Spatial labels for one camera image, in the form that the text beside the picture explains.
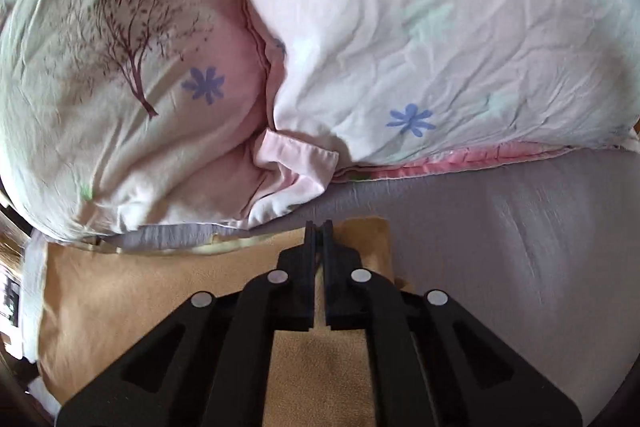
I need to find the pink floral quilt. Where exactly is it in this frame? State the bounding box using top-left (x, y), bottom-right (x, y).
top-left (220, 0), bottom-right (640, 230)

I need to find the tree print pillow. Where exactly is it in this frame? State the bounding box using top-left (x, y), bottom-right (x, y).
top-left (0, 0), bottom-right (281, 243)

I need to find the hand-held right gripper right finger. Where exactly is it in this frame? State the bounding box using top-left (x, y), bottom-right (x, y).
top-left (320, 220), bottom-right (584, 427)

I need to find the grey bed sheet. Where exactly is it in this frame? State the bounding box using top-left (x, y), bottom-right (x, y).
top-left (22, 144), bottom-right (640, 427)

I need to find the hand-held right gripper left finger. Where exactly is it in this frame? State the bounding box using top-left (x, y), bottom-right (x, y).
top-left (56, 220), bottom-right (321, 427)

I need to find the tan towel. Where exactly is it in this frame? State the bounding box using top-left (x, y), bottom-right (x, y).
top-left (37, 217), bottom-right (418, 427)

